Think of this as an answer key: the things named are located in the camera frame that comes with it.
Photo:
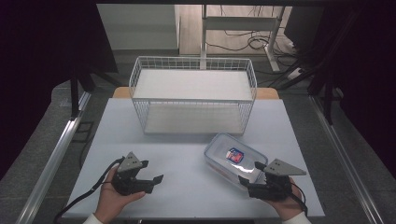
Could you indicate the aluminium rail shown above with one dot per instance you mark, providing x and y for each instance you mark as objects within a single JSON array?
[
  {"x": 53, "y": 161},
  {"x": 345, "y": 161}
]

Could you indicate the white power strip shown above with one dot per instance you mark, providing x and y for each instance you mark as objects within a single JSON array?
[{"x": 295, "y": 74}]

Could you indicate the white cabinet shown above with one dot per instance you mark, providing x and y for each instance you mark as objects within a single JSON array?
[{"x": 137, "y": 28}]

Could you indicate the person's right hand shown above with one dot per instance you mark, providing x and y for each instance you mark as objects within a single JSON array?
[{"x": 288, "y": 207}]

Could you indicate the person's left hand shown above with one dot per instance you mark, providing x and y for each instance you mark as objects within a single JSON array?
[{"x": 113, "y": 199}]

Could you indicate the black metal stand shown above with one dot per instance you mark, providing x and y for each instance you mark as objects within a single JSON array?
[
  {"x": 327, "y": 96},
  {"x": 74, "y": 96}
]

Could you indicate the black floor bracket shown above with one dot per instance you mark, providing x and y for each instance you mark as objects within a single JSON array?
[{"x": 84, "y": 123}]

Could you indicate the wooden table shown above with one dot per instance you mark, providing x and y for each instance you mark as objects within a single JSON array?
[{"x": 120, "y": 92}]

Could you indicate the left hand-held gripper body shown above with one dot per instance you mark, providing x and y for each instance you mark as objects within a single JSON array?
[{"x": 128, "y": 164}]

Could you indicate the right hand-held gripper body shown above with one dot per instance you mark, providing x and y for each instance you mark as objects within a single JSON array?
[{"x": 275, "y": 183}]

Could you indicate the white metal desk frame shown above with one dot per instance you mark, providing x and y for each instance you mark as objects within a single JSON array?
[{"x": 239, "y": 23}]

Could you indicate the clear plastic food container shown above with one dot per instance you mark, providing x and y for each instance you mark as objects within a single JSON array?
[{"x": 232, "y": 155}]

